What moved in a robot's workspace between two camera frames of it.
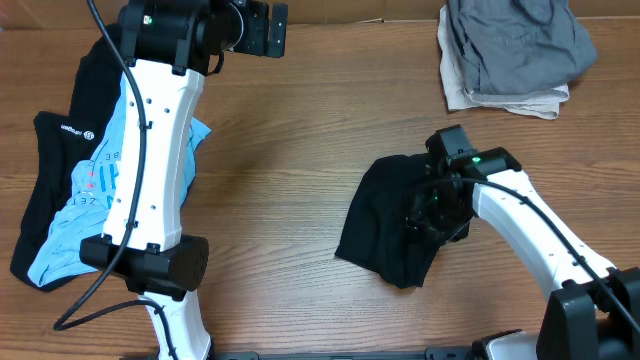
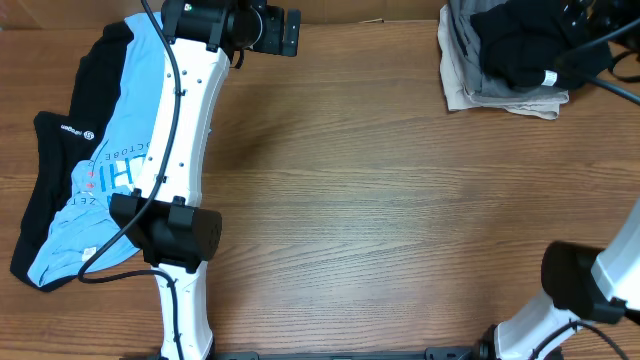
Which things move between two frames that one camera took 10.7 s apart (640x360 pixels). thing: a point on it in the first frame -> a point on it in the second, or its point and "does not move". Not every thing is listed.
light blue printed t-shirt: (86, 214) does not move
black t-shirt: (376, 233) -> (530, 42)
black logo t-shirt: (62, 139) does not move
